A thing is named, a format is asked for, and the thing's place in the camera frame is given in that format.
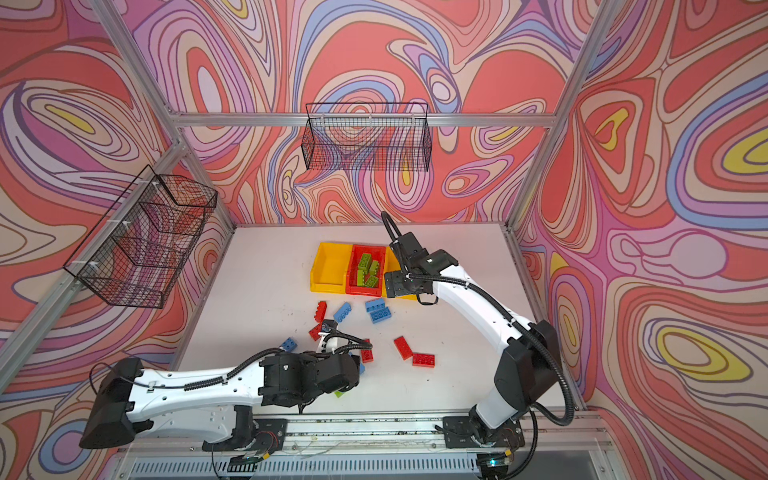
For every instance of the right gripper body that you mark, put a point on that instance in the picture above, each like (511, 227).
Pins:
(404, 285)

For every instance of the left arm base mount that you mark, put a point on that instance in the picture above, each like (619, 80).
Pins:
(249, 446)

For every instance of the yellow bin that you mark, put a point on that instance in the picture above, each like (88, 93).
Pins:
(329, 270)
(391, 264)

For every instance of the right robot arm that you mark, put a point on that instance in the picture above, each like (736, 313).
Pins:
(529, 374)

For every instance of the blue lego studs up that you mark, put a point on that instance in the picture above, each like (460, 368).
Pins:
(375, 305)

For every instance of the left wire basket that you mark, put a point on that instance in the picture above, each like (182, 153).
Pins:
(159, 219)

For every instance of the red lego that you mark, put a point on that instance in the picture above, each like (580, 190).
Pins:
(423, 360)
(315, 332)
(403, 348)
(321, 310)
(367, 355)

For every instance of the blue lego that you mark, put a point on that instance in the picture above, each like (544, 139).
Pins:
(289, 345)
(343, 312)

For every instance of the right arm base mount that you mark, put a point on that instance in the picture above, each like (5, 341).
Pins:
(465, 432)

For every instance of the red middle bin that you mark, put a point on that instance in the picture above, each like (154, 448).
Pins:
(378, 254)

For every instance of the back wire basket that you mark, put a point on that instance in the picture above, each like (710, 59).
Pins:
(367, 136)

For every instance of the wire basket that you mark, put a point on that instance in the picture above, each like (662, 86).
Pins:
(159, 219)
(367, 136)

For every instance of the right yellow bin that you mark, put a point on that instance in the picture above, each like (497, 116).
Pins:
(391, 264)

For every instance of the left yellow bin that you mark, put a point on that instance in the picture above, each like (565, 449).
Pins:
(329, 270)

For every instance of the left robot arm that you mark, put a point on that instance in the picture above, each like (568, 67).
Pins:
(216, 406)

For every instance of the green lego tall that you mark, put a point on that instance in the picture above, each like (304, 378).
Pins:
(364, 262)

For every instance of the blue lego underside up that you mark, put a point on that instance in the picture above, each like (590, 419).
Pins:
(380, 315)

